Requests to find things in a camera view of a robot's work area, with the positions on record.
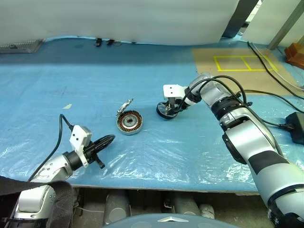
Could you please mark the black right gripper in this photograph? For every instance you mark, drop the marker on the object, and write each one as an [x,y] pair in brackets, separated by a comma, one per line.
[180,103]

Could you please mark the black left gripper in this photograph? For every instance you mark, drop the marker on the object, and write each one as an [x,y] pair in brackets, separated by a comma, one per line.
[92,152]

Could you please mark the black spoked rotor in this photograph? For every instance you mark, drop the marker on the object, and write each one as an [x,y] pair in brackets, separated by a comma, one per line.
[161,113]

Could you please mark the round motor housing copper windings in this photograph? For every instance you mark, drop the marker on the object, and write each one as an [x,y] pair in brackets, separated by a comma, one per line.
[123,124]

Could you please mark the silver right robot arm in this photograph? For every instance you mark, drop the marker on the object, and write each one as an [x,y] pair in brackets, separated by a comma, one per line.
[249,133]

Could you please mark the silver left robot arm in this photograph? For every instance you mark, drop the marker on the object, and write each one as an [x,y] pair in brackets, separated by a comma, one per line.
[54,166]

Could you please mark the blue plastic table cover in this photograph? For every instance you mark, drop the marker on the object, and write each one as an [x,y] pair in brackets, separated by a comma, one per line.
[142,76]

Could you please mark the white paper scrap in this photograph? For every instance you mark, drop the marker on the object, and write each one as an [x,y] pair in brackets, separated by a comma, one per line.
[67,106]

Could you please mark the cardboard sheet with yellow tape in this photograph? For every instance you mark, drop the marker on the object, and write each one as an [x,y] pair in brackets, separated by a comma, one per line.
[206,61]

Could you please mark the grey rounded cylinder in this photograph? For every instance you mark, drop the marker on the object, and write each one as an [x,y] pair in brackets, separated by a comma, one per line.
[117,206]
[187,204]

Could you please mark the small black clip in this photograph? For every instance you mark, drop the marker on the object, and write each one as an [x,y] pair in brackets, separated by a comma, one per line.
[110,42]
[98,42]

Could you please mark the grey robot torso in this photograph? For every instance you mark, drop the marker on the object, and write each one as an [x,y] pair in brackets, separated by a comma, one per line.
[166,223]

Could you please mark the small whitish rounded cylinder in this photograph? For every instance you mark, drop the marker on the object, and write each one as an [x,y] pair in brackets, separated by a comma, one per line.
[207,211]

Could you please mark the dark grey pillar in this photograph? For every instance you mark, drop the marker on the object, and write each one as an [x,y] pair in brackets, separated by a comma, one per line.
[235,21]

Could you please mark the clear plastic tube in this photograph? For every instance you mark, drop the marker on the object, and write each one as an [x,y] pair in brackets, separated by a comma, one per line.
[278,73]

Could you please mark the white foam panel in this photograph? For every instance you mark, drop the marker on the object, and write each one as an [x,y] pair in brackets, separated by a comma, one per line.
[118,19]

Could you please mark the black power adapter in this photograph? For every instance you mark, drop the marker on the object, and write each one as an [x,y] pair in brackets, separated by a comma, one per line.
[297,126]

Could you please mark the white board panel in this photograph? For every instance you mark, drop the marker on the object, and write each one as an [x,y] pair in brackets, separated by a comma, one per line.
[266,23]

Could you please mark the brown wooden block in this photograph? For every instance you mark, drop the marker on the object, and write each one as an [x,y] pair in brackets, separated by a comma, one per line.
[295,55]

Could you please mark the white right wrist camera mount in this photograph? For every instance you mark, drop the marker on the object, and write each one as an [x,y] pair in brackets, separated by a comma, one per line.
[173,91]

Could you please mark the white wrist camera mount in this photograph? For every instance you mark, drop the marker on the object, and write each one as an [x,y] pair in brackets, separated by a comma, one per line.
[78,136]
[173,91]

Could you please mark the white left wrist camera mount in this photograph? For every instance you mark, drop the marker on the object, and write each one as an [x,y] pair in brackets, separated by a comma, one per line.
[78,136]

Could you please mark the small metal bracket piece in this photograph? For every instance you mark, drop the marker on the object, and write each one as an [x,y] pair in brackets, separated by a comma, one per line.
[124,105]

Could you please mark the aluminium profile post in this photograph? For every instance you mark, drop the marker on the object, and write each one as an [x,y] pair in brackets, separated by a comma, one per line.
[285,26]

